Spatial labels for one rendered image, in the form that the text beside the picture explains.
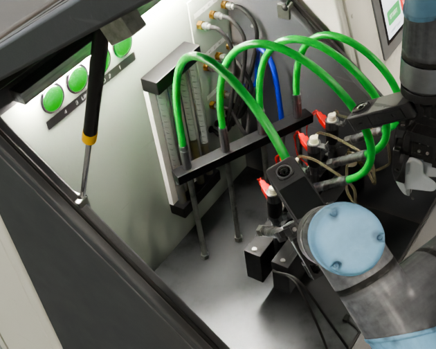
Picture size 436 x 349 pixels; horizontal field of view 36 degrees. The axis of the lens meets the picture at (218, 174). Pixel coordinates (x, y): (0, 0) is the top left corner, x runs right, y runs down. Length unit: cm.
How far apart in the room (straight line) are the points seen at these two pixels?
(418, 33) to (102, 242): 52
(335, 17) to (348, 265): 80
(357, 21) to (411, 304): 85
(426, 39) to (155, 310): 54
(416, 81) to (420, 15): 9
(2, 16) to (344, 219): 67
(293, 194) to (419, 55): 24
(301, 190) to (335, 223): 21
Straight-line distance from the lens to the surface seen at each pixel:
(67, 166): 121
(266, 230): 116
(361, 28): 151
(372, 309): 75
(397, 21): 165
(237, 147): 140
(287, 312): 144
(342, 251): 71
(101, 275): 108
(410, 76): 92
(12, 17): 114
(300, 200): 90
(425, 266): 79
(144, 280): 103
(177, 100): 124
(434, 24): 87
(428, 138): 97
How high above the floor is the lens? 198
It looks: 41 degrees down
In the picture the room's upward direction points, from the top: 9 degrees counter-clockwise
